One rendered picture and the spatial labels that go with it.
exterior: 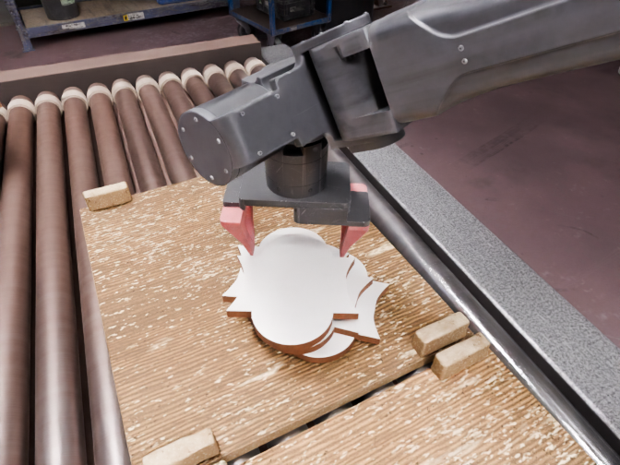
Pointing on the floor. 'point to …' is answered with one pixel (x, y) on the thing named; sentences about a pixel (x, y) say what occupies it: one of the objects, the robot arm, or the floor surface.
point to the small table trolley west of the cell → (247, 15)
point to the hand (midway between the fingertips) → (296, 247)
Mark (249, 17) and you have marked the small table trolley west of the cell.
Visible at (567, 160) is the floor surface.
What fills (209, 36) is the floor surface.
